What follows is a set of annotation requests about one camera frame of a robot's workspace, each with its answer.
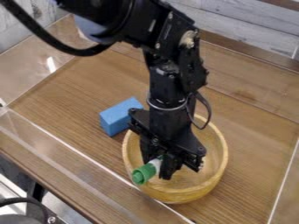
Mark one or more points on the green white marker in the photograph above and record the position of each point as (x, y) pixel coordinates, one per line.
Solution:
(143, 173)

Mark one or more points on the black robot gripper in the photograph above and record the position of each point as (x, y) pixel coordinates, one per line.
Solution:
(165, 129)

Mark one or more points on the black metal stand base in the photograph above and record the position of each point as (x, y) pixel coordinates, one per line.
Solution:
(42, 217)

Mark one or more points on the blue foam block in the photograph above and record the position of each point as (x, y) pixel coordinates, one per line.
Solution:
(114, 118)

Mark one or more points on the brown wooden bowl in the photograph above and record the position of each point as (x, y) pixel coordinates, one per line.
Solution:
(189, 185)

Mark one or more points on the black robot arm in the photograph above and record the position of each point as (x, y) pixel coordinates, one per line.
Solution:
(155, 27)

